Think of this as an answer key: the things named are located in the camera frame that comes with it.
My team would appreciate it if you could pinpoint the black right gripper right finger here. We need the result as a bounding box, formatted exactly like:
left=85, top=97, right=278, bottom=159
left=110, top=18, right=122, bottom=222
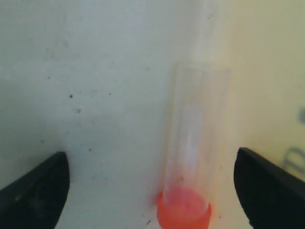
left=234, top=147, right=305, bottom=229

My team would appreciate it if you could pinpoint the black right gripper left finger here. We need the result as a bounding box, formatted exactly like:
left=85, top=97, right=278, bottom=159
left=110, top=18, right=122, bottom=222
left=0, top=152, right=69, bottom=229

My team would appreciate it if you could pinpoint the white plastic bin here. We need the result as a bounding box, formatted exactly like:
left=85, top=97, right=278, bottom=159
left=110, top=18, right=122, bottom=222
left=0, top=0, right=305, bottom=229

